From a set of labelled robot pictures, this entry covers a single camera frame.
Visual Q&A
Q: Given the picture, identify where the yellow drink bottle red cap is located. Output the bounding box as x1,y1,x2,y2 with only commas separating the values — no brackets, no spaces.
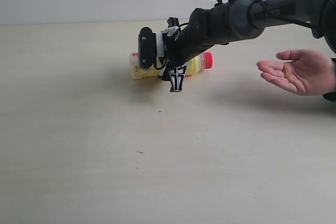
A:
129,52,213,80

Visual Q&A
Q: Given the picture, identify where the dark sleeve forearm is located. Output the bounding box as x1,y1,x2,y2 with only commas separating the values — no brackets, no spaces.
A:
322,58,335,102

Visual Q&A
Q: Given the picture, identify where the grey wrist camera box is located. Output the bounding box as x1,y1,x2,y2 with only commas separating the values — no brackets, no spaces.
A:
138,27,165,71

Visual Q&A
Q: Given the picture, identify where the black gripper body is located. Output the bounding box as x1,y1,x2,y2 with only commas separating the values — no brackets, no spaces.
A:
162,6,234,66

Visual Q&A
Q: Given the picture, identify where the open human hand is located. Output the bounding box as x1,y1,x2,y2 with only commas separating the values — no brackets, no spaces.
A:
257,49,331,96

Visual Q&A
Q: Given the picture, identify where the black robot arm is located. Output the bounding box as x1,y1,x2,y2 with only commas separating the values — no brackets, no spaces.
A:
159,0,335,92

